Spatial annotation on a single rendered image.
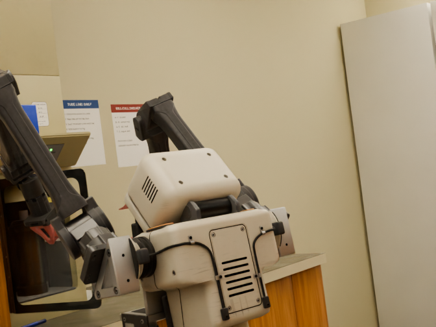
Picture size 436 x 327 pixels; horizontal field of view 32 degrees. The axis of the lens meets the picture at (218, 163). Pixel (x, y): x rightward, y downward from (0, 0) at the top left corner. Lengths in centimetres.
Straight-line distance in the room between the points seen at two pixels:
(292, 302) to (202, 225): 150
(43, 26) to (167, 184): 112
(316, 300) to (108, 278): 173
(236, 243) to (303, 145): 294
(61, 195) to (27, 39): 98
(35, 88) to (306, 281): 134
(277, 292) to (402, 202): 213
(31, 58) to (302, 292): 140
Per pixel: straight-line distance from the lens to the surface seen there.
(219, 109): 386
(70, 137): 239
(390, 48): 490
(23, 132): 162
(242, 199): 183
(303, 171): 444
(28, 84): 246
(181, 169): 160
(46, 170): 161
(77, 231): 158
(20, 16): 250
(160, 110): 199
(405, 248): 494
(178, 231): 149
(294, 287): 300
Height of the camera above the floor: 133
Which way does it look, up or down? 1 degrees up
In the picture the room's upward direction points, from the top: 7 degrees counter-clockwise
